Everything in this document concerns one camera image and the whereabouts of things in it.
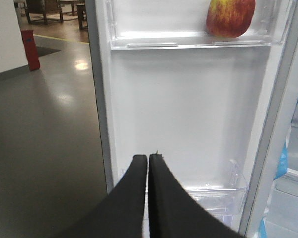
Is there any dark wooden furniture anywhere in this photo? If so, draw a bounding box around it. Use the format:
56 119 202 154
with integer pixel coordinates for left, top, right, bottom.
14 0 85 25

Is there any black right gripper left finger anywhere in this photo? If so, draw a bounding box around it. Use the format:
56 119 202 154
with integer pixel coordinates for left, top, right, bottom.
54 155 147 238

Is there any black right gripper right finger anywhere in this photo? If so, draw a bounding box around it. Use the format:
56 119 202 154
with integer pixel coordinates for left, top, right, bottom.
148 154 243 238

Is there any red box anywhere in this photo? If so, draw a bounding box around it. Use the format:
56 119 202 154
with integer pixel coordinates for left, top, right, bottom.
21 30 40 71

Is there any red apple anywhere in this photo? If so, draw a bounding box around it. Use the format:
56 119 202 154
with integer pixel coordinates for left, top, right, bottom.
206 0 256 38

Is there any dark grey fridge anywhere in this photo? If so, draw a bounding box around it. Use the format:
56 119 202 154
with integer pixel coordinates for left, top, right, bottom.
258 44 298 238

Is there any upper clear door bin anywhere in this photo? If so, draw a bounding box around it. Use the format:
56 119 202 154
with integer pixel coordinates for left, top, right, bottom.
104 0 296 50

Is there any clear door bin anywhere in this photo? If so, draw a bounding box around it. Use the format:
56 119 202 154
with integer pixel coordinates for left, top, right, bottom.
183 160 248 216
104 0 296 50

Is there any fridge door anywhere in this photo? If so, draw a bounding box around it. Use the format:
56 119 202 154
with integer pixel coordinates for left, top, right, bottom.
86 0 298 238

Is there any middle clear door bin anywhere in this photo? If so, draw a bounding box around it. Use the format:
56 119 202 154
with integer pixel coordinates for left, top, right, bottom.
183 160 248 216

